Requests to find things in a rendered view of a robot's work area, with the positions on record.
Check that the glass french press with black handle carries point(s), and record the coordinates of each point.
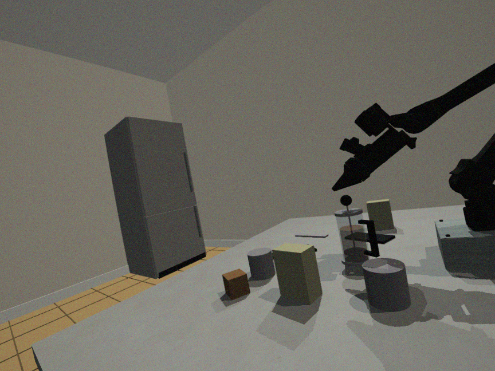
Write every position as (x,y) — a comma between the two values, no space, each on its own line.
(352,235)

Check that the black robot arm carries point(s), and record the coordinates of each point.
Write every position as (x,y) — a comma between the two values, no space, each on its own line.
(472,178)

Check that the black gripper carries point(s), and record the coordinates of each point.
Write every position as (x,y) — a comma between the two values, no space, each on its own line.
(358,169)

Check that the brown cube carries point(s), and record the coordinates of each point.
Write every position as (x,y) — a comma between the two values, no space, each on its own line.
(236,284)

